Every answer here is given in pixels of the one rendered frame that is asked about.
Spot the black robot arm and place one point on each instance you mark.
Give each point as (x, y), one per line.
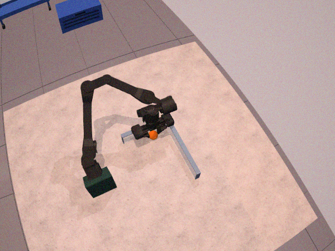
(150, 113)

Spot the clear low corner wall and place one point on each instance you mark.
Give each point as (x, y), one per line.
(132, 137)

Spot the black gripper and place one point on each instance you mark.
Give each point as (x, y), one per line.
(161, 124)

